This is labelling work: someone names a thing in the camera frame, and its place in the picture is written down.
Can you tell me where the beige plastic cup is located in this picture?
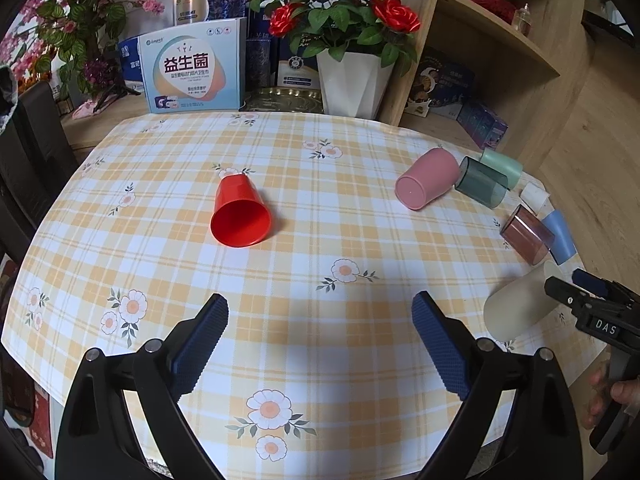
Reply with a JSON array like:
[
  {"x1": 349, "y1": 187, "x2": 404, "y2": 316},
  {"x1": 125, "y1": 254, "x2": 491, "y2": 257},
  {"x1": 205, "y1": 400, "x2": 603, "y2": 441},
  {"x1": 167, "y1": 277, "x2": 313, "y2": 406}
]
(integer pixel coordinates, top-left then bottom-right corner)
[{"x1": 484, "y1": 260, "x2": 563, "y2": 342}]

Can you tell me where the blue plastic cup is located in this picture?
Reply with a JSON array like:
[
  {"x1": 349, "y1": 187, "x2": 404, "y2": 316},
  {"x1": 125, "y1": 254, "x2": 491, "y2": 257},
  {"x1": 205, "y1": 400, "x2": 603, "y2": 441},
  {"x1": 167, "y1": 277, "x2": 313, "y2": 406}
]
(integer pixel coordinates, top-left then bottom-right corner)
[{"x1": 542, "y1": 209, "x2": 577, "y2": 266}]

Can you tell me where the transparent brown plastic cup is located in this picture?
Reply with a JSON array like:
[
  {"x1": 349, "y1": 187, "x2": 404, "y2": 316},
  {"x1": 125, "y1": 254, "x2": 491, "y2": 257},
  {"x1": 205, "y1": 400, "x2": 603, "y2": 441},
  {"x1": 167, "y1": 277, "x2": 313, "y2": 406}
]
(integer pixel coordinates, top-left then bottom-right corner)
[{"x1": 500, "y1": 205, "x2": 555, "y2": 266}]

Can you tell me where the small white plastic cup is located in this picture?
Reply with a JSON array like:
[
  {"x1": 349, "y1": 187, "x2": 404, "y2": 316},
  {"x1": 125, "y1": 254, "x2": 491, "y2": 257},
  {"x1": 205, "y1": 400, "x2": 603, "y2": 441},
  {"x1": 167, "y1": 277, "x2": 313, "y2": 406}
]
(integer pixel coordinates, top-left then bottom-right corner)
[{"x1": 520, "y1": 182, "x2": 549, "y2": 214}]

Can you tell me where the mint green plastic cup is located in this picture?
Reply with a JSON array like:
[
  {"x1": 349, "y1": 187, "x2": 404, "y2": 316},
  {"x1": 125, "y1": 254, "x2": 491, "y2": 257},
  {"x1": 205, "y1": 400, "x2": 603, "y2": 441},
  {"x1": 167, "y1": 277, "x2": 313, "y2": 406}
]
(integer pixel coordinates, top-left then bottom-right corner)
[{"x1": 480, "y1": 148, "x2": 523, "y2": 190}]

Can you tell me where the transparent teal plastic cup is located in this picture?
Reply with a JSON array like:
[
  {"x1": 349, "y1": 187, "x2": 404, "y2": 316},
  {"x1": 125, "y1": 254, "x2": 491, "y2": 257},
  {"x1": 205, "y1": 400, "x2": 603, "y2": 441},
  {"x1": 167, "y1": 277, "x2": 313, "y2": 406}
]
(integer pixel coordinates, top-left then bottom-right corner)
[{"x1": 454, "y1": 156, "x2": 508, "y2": 209}]

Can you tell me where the pink plastic cup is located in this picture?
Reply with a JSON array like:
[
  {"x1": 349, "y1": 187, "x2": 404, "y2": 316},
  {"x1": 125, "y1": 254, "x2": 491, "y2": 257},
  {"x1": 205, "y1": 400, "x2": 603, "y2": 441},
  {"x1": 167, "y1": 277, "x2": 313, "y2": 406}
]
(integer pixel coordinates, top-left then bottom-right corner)
[{"x1": 395, "y1": 148, "x2": 460, "y2": 210}]

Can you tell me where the red plastic cup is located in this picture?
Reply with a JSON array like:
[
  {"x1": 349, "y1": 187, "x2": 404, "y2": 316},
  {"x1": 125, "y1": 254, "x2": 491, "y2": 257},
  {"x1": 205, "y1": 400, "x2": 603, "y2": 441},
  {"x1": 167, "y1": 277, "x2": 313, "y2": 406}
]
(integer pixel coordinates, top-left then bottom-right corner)
[{"x1": 210, "y1": 174, "x2": 272, "y2": 248}]

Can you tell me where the person's right hand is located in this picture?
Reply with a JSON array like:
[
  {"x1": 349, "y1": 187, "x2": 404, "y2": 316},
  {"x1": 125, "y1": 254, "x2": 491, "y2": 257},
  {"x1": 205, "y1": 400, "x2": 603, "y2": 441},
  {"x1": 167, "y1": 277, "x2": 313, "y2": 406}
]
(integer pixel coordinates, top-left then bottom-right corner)
[{"x1": 582, "y1": 363, "x2": 640, "y2": 430}]

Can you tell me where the purple product box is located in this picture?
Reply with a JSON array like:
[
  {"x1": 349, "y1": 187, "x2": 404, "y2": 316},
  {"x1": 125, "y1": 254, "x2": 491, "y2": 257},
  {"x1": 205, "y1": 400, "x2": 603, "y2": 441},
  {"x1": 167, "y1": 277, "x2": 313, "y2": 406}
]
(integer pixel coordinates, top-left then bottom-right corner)
[{"x1": 457, "y1": 101, "x2": 508, "y2": 150}]

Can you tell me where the dark blue product box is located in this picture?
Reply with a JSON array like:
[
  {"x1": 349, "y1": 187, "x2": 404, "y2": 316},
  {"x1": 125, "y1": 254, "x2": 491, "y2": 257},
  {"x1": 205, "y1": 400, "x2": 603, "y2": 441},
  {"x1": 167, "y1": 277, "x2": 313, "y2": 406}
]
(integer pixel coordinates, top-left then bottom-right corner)
[{"x1": 430, "y1": 64, "x2": 475, "y2": 120}]

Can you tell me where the wooden shelf cabinet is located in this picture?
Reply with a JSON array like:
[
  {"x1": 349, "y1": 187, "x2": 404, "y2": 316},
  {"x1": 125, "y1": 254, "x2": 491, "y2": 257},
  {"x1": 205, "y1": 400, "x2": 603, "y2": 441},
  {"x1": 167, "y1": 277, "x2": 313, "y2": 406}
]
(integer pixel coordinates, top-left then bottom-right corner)
[{"x1": 405, "y1": 0, "x2": 592, "y2": 174}]

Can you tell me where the black white biscuit box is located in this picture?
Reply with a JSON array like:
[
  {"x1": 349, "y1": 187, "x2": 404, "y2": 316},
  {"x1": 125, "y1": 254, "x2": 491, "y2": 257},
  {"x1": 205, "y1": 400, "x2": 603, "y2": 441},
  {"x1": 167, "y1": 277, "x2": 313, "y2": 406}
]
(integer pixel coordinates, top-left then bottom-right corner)
[{"x1": 405, "y1": 48, "x2": 458, "y2": 117}]

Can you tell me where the black chair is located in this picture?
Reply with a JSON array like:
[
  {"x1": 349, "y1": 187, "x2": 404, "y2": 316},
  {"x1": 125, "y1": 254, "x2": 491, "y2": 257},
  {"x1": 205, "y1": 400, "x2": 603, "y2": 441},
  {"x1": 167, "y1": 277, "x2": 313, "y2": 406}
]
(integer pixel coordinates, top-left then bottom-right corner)
[{"x1": 1, "y1": 81, "x2": 78, "y2": 263}]

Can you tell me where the yellow plaid floral tablecloth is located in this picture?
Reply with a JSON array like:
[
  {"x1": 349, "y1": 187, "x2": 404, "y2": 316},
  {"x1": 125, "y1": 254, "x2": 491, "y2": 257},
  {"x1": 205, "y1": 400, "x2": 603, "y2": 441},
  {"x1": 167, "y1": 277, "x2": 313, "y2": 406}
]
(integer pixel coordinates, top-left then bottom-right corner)
[{"x1": 0, "y1": 110, "x2": 606, "y2": 480}]

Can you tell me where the small glass bottle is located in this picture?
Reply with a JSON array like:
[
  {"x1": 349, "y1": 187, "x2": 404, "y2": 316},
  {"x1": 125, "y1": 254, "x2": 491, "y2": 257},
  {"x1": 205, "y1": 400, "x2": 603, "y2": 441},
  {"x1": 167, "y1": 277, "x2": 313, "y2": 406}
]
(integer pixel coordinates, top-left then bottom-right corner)
[{"x1": 511, "y1": 3, "x2": 532, "y2": 37}]

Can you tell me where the white geometric flower vase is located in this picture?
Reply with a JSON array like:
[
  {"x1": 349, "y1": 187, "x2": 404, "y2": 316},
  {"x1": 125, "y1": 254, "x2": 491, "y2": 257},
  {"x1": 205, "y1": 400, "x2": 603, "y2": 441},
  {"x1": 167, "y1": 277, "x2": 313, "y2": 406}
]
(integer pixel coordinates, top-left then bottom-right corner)
[{"x1": 317, "y1": 50, "x2": 394, "y2": 119}]

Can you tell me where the golden round metal tray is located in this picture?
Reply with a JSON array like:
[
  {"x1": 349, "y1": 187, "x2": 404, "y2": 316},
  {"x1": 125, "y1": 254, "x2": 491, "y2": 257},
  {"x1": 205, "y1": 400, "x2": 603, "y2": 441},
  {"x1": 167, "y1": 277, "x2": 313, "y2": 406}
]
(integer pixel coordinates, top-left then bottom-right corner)
[{"x1": 241, "y1": 87, "x2": 323, "y2": 114}]

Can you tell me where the light blue probiotic box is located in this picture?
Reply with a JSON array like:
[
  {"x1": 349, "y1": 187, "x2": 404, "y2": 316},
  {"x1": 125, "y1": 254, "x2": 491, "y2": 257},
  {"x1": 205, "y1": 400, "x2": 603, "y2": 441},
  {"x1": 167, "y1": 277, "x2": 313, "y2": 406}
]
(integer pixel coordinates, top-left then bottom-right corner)
[{"x1": 138, "y1": 18, "x2": 247, "y2": 114}]

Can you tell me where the blue white box far left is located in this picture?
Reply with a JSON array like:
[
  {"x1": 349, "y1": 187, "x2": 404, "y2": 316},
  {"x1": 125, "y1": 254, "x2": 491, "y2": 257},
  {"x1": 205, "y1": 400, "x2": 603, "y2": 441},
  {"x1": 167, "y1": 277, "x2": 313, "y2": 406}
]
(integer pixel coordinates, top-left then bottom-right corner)
[{"x1": 117, "y1": 36, "x2": 144, "y2": 92}]

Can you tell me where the dark blue white box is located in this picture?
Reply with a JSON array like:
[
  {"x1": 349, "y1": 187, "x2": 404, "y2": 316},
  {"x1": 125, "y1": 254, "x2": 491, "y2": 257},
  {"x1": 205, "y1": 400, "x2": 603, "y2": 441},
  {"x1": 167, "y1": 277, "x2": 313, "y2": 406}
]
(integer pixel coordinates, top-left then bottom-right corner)
[{"x1": 277, "y1": 42, "x2": 320, "y2": 90}]

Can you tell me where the red rose bouquet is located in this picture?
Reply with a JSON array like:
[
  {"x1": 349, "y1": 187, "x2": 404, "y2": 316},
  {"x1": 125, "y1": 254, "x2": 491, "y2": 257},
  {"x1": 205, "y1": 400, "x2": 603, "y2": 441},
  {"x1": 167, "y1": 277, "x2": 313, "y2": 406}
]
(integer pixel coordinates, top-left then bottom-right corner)
[{"x1": 247, "y1": 0, "x2": 421, "y2": 75}]

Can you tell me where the pink artificial flower plant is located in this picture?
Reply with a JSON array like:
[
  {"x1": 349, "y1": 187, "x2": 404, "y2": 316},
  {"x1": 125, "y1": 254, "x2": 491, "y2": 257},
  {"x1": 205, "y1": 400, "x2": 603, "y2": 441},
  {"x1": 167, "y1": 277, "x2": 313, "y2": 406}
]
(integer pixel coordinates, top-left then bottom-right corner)
[{"x1": 1, "y1": 0, "x2": 165, "y2": 99}]

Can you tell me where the silver blue gift box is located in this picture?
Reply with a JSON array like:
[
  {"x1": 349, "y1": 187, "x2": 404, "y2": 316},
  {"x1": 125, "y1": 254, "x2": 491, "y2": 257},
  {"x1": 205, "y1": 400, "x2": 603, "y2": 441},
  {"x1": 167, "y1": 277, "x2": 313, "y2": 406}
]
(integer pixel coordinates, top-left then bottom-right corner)
[{"x1": 172, "y1": 0, "x2": 248, "y2": 26}]

